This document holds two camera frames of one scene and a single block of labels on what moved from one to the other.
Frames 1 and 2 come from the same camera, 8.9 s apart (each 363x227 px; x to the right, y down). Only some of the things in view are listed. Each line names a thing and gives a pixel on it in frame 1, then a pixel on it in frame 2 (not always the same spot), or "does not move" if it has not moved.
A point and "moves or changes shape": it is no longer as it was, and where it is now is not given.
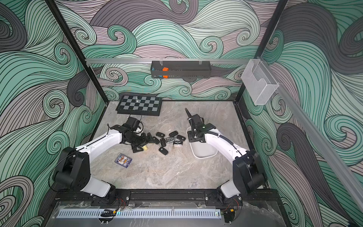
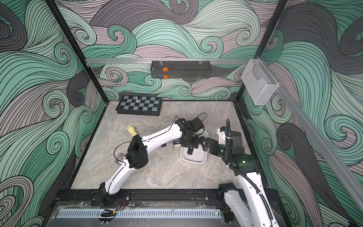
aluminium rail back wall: (167, 61) does not move
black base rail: (254, 197) does not move
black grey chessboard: (142, 105) does not move
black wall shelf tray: (180, 69) does not move
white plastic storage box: (200, 150) moves or changes shape
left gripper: (144, 142) → (195, 145)
